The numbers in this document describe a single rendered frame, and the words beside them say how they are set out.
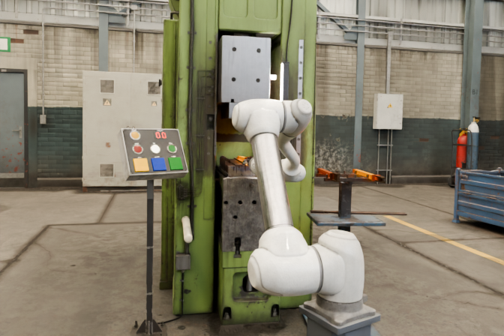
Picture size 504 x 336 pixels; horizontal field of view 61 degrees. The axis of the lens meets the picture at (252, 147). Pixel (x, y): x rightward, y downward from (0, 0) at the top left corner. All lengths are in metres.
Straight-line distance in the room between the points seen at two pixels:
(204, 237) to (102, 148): 5.23
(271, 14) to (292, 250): 1.81
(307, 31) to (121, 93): 5.32
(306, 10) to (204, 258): 1.74
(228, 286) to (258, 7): 1.75
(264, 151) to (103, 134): 6.39
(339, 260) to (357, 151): 8.06
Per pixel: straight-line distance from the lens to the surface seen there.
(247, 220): 2.62
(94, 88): 7.88
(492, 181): 5.90
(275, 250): 1.41
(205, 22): 2.79
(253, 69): 2.64
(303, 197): 2.89
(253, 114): 1.64
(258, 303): 2.80
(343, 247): 1.46
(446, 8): 11.02
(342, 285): 1.49
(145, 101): 7.79
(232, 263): 2.68
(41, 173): 8.72
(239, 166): 2.61
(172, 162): 2.41
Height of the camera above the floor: 1.23
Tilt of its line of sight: 3 degrees down
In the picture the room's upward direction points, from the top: 1 degrees clockwise
